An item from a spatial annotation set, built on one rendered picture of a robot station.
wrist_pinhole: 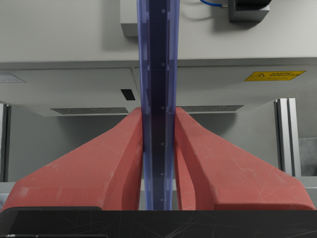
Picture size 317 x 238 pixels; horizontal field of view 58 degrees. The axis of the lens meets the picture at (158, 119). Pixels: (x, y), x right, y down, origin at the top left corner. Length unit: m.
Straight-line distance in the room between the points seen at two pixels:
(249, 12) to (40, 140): 0.87
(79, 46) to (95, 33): 0.03
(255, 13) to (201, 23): 0.08
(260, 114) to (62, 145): 0.72
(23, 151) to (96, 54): 0.75
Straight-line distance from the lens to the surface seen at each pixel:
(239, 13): 0.45
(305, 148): 1.15
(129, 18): 0.41
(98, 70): 0.48
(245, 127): 1.09
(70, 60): 0.46
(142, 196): 0.19
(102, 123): 1.06
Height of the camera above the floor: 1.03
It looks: 83 degrees down
